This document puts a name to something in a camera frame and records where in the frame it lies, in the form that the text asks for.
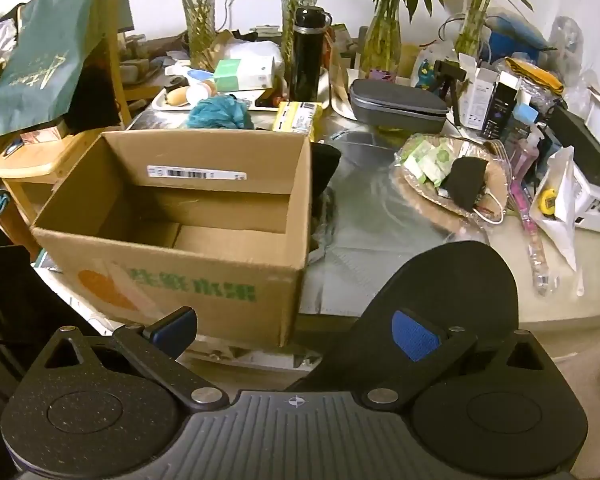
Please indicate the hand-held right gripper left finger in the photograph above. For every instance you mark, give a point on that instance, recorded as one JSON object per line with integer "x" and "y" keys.
{"x": 176, "y": 331}

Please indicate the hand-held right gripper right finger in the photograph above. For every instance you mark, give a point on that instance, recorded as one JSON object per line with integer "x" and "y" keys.
{"x": 414, "y": 336}

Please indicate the brown cardboard box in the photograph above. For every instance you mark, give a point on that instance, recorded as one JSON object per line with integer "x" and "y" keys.
{"x": 190, "y": 280}

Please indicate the black soft pad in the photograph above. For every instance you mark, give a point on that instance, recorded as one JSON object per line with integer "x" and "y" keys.
{"x": 455, "y": 285}

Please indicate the black face mask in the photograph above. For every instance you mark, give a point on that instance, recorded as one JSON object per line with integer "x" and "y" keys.
{"x": 467, "y": 182}

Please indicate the black curved cushion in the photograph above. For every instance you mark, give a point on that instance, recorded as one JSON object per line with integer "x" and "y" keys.
{"x": 325, "y": 165}

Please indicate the teal mesh bath loofah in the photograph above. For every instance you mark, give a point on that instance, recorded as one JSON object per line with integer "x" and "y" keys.
{"x": 219, "y": 112}

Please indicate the yellow wet wipes packet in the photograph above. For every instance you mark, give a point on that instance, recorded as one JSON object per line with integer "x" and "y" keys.
{"x": 297, "y": 117}

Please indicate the wooden chair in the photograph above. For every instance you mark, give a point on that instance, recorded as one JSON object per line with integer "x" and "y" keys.
{"x": 40, "y": 160}

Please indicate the clear plastic bottle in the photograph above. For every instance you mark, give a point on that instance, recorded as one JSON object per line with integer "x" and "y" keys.
{"x": 537, "y": 250}

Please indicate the pink flat box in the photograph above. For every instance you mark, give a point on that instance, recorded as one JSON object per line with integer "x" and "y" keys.
{"x": 40, "y": 135}

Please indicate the green wipes sachets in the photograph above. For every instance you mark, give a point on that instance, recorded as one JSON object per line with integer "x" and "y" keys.
{"x": 427, "y": 160}

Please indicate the white pointed plastic bag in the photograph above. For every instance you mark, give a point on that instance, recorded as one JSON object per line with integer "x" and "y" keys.
{"x": 562, "y": 220}

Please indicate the yellow tape measure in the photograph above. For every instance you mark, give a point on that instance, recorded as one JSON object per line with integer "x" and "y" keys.
{"x": 548, "y": 201}

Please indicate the woven basket tray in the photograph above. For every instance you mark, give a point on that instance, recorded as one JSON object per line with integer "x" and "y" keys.
{"x": 480, "y": 155}

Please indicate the pink pump soap bottle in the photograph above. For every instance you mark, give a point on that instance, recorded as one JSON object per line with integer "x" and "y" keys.
{"x": 525, "y": 152}

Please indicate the white printer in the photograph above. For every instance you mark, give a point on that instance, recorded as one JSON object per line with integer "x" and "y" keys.
{"x": 597, "y": 200}

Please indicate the grey zipper case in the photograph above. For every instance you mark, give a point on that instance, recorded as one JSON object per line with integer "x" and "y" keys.
{"x": 397, "y": 102}

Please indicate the brown egg-shaped pouch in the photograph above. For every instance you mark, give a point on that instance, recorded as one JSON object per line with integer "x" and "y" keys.
{"x": 176, "y": 96}

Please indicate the white round jar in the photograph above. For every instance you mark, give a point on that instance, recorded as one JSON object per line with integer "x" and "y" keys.
{"x": 197, "y": 94}

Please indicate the green tote bag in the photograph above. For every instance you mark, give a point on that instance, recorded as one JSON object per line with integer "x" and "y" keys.
{"x": 40, "y": 65}

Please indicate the blue carton box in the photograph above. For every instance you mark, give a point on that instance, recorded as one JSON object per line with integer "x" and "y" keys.
{"x": 522, "y": 117}

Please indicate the black carton box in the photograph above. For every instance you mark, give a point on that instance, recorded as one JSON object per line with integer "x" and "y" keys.
{"x": 497, "y": 105}

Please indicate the white plastic tray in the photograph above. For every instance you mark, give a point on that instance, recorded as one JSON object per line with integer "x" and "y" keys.
{"x": 260, "y": 100}

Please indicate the black tape roll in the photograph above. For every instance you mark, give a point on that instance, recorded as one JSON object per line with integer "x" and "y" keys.
{"x": 176, "y": 82}

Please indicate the white carton box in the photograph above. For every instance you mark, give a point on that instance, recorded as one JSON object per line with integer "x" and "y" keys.
{"x": 472, "y": 87}

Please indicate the white blue tube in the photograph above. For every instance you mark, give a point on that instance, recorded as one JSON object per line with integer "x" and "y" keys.
{"x": 196, "y": 75}

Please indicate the black flat device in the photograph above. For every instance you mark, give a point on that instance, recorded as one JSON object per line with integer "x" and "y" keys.
{"x": 587, "y": 145}

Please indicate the small black tripod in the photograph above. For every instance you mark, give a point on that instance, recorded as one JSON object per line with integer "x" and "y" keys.
{"x": 450, "y": 77}

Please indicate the green white tissue box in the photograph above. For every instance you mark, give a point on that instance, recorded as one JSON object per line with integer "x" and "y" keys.
{"x": 244, "y": 74}

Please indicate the orange yellow bag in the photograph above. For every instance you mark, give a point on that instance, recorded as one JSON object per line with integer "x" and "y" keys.
{"x": 532, "y": 77}

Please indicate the white crumpled plastic bag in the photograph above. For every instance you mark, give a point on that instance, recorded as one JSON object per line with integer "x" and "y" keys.
{"x": 252, "y": 52}

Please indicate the round glass vase with bamboo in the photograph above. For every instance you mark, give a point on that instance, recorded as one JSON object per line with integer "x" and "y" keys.
{"x": 380, "y": 45}

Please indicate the black thermos bottle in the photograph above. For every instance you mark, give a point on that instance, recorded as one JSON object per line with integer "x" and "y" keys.
{"x": 307, "y": 55}

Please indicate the wide glass vase with bamboo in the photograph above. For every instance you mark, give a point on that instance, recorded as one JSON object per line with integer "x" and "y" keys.
{"x": 199, "y": 30}

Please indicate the small glass vase with bamboo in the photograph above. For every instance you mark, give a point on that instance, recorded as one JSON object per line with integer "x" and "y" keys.
{"x": 467, "y": 35}

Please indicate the tall glass vase with bamboo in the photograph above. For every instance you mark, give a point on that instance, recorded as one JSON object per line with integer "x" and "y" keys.
{"x": 296, "y": 10}

